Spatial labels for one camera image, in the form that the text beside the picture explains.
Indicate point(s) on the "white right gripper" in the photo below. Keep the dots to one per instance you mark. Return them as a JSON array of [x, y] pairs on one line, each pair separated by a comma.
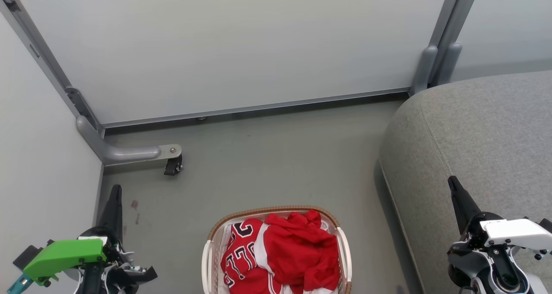
[[517, 233]]

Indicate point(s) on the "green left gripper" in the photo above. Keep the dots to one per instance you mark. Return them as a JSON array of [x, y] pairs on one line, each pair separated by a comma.
[[64, 255]]

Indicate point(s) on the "red basketball jersey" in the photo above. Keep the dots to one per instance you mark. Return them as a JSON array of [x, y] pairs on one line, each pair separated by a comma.
[[297, 251]]

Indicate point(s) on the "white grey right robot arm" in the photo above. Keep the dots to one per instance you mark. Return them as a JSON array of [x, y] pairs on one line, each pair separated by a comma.
[[459, 259]]

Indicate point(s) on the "grey fabric sofa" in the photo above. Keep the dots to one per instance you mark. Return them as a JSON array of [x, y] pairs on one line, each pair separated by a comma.
[[483, 147]]

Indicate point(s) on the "black caster wheel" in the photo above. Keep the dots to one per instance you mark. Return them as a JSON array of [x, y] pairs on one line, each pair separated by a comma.
[[173, 167]]

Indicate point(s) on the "grey partition foot bar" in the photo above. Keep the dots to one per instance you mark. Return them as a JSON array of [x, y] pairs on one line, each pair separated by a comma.
[[120, 151]]

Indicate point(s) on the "white basket liner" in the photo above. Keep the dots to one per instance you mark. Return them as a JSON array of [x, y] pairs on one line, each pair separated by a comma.
[[222, 242]]

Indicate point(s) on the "white wicker-rimmed laundry basket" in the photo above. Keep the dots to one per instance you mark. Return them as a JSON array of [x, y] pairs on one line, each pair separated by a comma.
[[346, 251]]

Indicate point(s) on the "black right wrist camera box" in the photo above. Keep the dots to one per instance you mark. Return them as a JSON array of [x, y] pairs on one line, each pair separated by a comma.
[[547, 225]]

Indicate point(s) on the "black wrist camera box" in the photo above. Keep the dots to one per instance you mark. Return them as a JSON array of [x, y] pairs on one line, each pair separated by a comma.
[[26, 256], [547, 225]]

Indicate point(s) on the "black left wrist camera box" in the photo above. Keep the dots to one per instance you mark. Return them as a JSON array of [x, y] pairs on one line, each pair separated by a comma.
[[26, 256]]

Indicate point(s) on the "teal left camera connector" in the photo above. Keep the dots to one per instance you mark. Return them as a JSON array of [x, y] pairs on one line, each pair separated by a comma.
[[15, 284]]

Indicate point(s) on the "grey double partition post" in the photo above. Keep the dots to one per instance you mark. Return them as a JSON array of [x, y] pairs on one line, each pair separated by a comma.
[[444, 39]]

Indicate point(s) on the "grey partition bottom rail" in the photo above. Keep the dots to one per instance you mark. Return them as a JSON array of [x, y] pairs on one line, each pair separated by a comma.
[[258, 107]]

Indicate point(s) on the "grey partition corner post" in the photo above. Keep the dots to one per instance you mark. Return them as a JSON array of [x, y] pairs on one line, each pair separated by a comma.
[[39, 48]]

